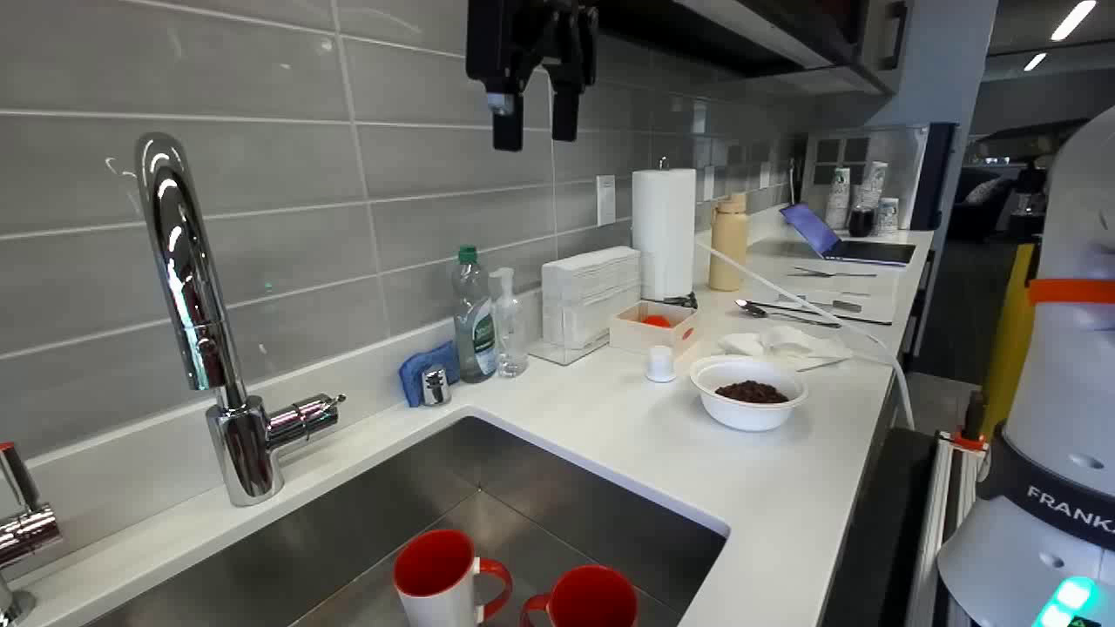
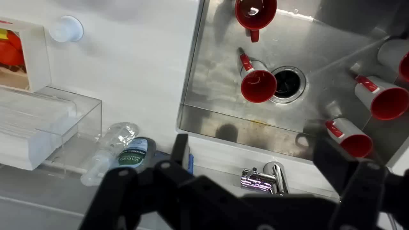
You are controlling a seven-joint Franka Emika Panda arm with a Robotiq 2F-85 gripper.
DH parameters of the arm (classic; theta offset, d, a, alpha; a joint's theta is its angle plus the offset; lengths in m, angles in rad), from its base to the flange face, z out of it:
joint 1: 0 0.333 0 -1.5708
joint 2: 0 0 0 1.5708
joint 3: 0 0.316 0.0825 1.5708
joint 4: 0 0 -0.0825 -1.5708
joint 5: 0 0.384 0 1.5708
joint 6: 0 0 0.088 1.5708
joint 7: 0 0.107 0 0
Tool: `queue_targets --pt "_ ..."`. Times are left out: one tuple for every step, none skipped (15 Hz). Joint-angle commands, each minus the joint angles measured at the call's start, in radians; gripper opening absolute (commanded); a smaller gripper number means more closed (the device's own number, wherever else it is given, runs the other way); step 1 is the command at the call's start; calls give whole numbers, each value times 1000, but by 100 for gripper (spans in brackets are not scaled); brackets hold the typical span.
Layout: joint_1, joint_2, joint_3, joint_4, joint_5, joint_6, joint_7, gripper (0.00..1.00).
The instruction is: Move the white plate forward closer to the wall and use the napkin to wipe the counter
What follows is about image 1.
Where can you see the dark overhead cabinet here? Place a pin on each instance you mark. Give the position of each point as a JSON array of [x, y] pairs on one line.
[[790, 37]]

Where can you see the dark base cabinet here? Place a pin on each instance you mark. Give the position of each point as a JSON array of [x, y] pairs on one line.
[[872, 545]]

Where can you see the tan bottle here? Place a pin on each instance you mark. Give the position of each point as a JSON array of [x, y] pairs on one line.
[[728, 249]]

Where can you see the small clear pump bottle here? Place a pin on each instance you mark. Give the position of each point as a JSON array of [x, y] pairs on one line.
[[511, 337]]

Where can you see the orange object in box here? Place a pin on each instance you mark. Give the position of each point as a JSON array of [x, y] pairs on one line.
[[657, 319]]

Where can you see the dark metal spoon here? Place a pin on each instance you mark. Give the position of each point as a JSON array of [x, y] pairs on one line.
[[768, 313]]

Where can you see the small white jar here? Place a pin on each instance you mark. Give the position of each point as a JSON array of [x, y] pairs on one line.
[[891, 219]]

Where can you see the white paper napkin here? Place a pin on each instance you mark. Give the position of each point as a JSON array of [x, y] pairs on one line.
[[790, 347]]

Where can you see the blue sponge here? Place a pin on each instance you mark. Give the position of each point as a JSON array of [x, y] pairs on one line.
[[412, 373]]

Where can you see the chrome kitchen faucet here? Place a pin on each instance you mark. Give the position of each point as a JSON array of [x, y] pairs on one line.
[[186, 291]]

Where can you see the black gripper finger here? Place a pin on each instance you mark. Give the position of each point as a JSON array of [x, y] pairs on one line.
[[564, 112], [507, 124]]

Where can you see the long ceiling light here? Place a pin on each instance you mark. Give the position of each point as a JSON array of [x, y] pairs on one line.
[[1074, 20]]

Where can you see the small white cup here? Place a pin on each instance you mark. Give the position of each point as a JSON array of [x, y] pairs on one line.
[[660, 366]]

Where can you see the stainless steel sink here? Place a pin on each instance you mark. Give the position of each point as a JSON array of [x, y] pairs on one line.
[[524, 509]]

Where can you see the yellow post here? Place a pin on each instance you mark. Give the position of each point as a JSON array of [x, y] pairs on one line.
[[1008, 337]]

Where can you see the small chrome sink stopper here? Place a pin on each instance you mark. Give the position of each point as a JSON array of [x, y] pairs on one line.
[[435, 389]]

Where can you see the brown crumbs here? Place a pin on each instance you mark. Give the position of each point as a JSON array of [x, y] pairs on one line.
[[752, 392]]

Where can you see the small black cup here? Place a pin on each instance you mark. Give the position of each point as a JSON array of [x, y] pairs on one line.
[[860, 225]]

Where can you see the white bowl plate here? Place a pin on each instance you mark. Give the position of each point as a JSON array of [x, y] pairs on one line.
[[742, 421]]

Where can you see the white paper towel roll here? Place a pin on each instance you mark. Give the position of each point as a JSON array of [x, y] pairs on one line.
[[662, 232]]

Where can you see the green capped soap bottle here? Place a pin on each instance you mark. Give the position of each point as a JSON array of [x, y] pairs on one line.
[[474, 327]]

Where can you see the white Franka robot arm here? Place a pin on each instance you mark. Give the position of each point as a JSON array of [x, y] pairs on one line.
[[1068, 407]]

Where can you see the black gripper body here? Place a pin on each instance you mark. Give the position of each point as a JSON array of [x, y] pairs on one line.
[[518, 37]]

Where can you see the white spray bottle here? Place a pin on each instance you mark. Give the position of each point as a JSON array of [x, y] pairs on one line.
[[874, 187]]

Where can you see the small wooden box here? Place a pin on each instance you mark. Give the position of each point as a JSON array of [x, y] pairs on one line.
[[629, 330]]

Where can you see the white wall outlet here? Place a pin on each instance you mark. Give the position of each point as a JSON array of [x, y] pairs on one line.
[[605, 200]]

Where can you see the small chrome tap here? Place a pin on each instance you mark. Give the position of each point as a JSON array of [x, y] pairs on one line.
[[21, 535]]

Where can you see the red and white mug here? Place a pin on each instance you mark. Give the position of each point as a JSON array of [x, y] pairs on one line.
[[593, 596], [435, 579]]

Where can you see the white pole with red clamp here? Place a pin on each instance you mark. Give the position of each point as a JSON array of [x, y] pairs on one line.
[[945, 523]]

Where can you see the short ceiling light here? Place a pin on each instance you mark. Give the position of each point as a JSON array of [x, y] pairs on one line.
[[1035, 60]]

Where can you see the white pump bottle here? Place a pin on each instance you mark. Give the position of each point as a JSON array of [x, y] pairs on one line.
[[837, 200]]

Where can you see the metal table knife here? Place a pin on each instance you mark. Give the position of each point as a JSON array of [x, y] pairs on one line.
[[860, 319]]

